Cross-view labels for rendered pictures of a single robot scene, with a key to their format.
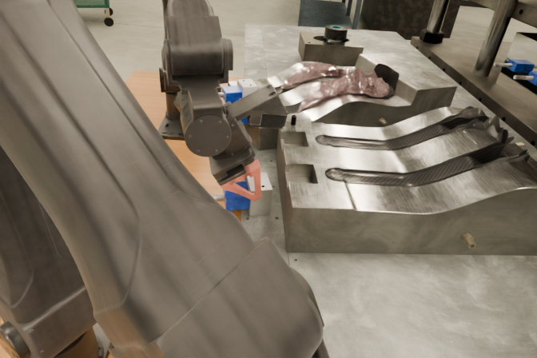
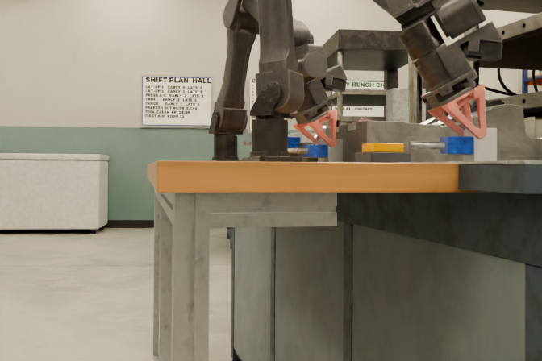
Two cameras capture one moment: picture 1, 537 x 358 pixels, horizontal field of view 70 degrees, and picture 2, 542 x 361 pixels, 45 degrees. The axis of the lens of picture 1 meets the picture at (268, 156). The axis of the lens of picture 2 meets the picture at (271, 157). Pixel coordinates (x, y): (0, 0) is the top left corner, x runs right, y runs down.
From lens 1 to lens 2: 1.08 m
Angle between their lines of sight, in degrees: 35
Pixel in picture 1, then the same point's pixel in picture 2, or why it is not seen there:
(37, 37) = not seen: outside the picture
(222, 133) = (323, 63)
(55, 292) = (293, 65)
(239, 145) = (321, 95)
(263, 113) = (333, 76)
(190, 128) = (306, 56)
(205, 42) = (300, 28)
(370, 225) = (418, 136)
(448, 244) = not seen: hidden behind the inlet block
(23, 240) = (289, 29)
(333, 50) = not seen: hidden behind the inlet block
